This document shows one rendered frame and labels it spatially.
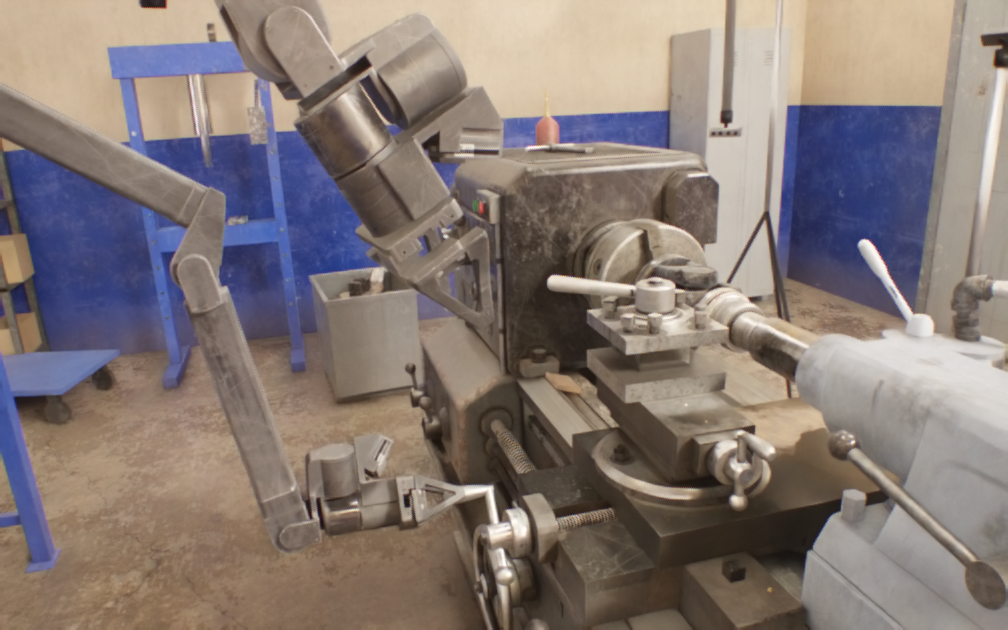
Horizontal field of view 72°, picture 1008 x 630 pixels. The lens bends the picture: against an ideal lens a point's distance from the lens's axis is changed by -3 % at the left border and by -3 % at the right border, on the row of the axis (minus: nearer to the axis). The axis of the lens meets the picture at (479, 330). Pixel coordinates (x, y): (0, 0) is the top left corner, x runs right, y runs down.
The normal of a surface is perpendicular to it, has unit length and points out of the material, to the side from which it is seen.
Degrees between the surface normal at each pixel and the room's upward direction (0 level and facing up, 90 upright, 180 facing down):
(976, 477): 76
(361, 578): 0
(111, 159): 82
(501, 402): 90
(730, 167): 90
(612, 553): 0
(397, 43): 90
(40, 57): 90
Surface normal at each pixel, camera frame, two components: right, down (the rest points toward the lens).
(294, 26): 0.39, 0.27
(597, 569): -0.04, -0.95
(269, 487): 0.24, 0.03
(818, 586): -0.97, 0.11
